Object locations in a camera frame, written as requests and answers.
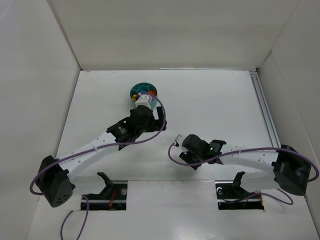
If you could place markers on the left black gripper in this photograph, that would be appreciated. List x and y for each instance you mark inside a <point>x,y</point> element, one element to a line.
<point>155,122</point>

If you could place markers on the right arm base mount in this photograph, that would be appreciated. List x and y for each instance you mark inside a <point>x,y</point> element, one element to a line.
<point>230,196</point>

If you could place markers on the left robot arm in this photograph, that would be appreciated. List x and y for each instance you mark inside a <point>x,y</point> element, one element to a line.
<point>59,179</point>

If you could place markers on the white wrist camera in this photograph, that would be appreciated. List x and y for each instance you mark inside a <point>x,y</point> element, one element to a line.
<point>143,99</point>
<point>178,141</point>

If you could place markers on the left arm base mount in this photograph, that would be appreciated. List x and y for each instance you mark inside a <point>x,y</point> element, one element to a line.
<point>111,194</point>

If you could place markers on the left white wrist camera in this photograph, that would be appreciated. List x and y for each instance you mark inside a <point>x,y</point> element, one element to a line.
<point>143,99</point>

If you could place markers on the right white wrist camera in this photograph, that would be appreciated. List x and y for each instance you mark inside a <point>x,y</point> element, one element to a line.
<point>178,141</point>

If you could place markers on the aluminium rail right edge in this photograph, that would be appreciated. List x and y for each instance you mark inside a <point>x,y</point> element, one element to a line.
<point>264,108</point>

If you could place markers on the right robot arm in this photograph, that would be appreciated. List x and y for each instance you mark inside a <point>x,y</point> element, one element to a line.
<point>281,168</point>

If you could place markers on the teal round divided container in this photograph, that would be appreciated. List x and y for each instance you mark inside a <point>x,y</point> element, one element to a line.
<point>134,89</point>

